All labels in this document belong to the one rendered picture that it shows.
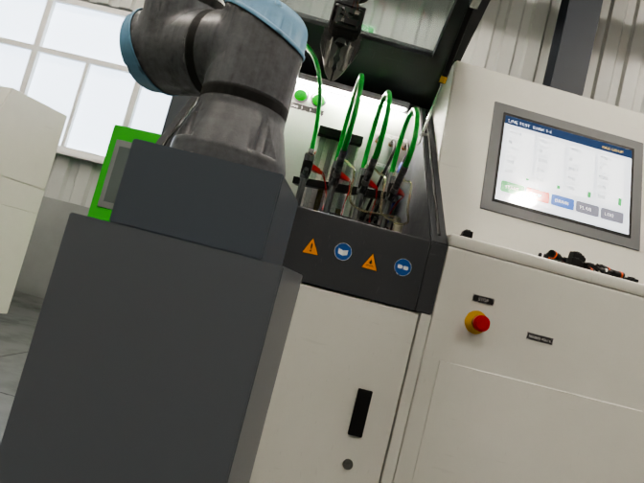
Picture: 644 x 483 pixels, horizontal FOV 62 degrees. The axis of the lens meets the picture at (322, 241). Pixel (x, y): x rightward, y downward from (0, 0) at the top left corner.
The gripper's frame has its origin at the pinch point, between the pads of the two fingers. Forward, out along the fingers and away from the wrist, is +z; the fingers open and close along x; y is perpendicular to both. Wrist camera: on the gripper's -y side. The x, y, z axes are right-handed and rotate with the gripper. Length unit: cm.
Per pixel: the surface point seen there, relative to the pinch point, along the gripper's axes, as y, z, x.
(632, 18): -384, -297, 279
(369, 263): 0.2, 38.4, 18.3
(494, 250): 0, 29, 45
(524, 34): -397, -256, 179
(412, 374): 0, 60, 33
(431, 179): -19.9, 11.6, 32.1
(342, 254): 0.2, 38.1, 12.1
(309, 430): 0, 76, 14
